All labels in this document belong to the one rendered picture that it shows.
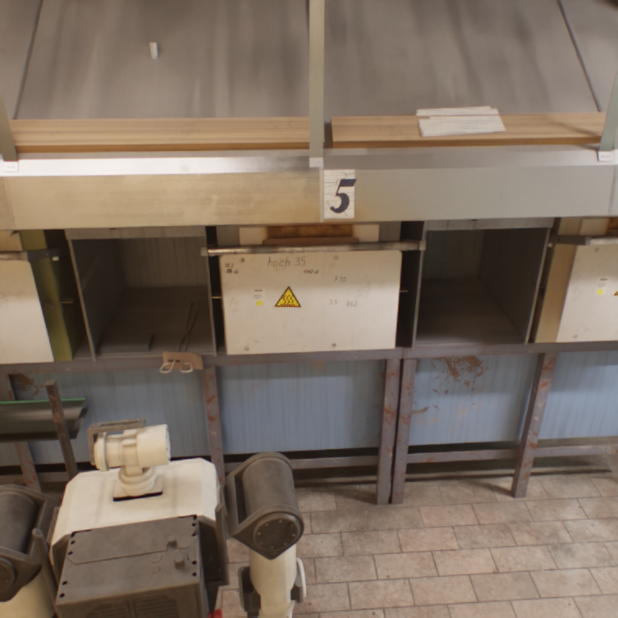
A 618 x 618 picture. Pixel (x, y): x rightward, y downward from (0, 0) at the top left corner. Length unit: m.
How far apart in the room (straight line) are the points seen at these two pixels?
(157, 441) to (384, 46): 1.53
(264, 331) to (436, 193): 0.78
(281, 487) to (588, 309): 1.61
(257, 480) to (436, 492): 2.02
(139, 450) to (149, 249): 1.91
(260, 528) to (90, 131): 1.24
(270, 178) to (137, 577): 1.14
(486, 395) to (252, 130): 1.54
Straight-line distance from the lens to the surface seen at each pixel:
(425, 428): 2.76
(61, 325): 2.41
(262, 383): 2.52
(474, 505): 3.03
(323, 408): 2.61
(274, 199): 1.78
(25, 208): 1.91
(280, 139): 1.79
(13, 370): 2.58
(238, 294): 2.10
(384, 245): 1.94
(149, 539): 1.04
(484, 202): 1.89
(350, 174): 1.78
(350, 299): 2.13
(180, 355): 2.34
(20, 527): 1.14
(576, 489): 3.26
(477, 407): 2.76
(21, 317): 2.29
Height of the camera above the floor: 2.13
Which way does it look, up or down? 28 degrees down
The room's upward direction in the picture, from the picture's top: straight up
